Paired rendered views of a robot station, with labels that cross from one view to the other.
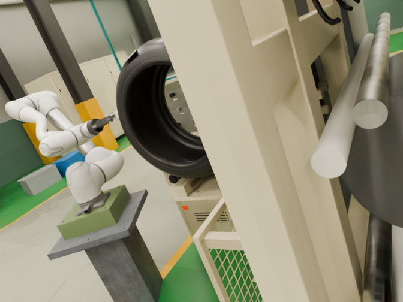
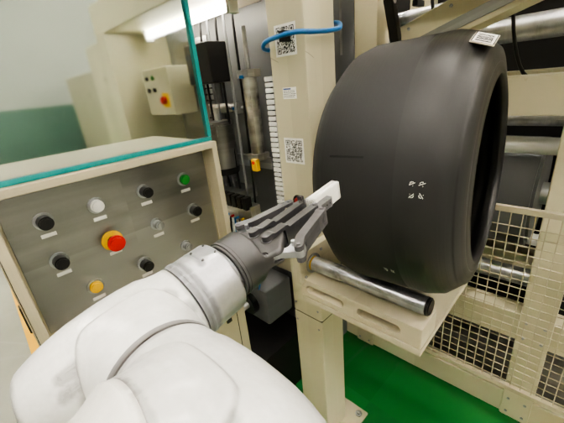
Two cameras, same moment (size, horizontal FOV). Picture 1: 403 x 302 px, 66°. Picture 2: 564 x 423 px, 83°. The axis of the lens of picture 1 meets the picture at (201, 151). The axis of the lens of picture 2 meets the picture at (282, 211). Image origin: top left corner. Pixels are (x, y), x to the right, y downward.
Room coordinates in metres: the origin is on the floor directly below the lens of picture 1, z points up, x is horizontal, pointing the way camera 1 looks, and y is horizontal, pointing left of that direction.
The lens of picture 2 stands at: (1.53, 0.80, 1.41)
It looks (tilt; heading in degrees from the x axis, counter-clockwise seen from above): 22 degrees down; 279
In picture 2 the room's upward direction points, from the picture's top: 6 degrees counter-clockwise
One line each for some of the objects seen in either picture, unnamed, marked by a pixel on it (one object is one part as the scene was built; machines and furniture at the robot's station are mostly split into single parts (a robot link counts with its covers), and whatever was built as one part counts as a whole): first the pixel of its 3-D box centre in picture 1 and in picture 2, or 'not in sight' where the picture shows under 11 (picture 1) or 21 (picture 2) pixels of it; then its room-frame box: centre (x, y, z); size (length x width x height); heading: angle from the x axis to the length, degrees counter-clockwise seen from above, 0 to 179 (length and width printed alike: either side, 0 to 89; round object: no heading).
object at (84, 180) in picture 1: (83, 180); not in sight; (1.81, 0.72, 0.92); 0.18 x 0.16 x 0.22; 142
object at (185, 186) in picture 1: (197, 172); (362, 300); (1.46, 0.06, 0.84); 0.36 x 0.09 x 0.06; 144
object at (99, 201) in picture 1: (90, 202); not in sight; (1.79, 0.73, 0.78); 0.22 x 0.18 x 0.06; 177
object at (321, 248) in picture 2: not in sight; (336, 242); (1.52, -0.16, 0.90); 0.40 x 0.03 x 0.10; 54
